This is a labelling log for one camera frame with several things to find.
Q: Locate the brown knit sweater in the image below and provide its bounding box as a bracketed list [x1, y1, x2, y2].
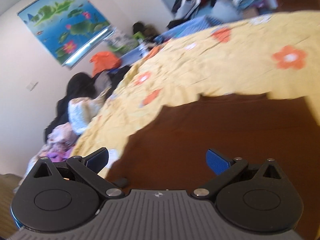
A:
[106, 94, 319, 239]

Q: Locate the pink purple clothes heap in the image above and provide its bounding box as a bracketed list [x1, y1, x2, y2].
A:
[13, 122, 79, 193]

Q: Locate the black dark clothes heap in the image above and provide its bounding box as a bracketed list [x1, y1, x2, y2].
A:
[44, 64, 132, 144]

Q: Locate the pile of assorted clothes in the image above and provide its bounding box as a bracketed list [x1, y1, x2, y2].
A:
[167, 0, 278, 29]

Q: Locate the cream knit garment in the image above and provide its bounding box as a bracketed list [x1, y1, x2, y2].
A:
[68, 86, 111, 135]

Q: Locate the yellow floral bed quilt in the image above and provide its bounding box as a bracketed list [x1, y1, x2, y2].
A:
[71, 10, 320, 178]

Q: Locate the orange cloth bundle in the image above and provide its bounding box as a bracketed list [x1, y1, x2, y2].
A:
[89, 51, 121, 76]

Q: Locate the floral grey white pillow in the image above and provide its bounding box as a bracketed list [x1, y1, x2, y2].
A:
[103, 28, 139, 56]

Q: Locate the lotus pattern roller blind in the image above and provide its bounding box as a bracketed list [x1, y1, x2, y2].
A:
[18, 0, 114, 69]

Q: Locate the light blue quilted blanket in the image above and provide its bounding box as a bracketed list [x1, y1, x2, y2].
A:
[120, 15, 223, 67]

